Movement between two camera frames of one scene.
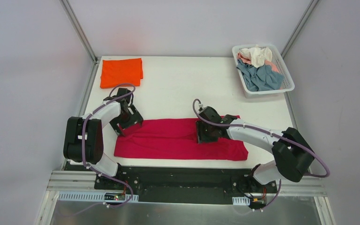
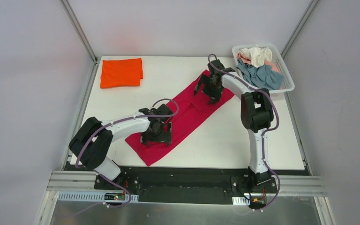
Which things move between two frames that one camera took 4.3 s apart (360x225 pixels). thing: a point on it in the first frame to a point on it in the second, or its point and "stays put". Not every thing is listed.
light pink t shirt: (247, 62) stays put
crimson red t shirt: (176, 139) to (186, 114)
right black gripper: (205, 133) to (208, 87)
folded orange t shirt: (115, 72) stays put
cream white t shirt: (258, 56) stays put
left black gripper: (130, 123) to (156, 137)
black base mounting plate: (183, 185) stays put
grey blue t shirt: (263, 78) stays put
